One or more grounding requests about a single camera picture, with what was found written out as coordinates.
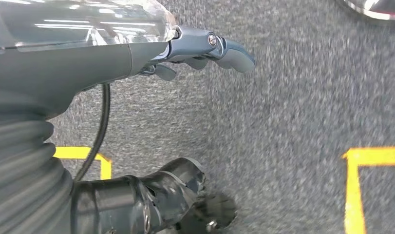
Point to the chrome stanchion with round base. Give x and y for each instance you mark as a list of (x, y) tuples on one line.
[(378, 8)]

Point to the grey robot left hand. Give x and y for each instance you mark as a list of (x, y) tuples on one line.
[(71, 64)]

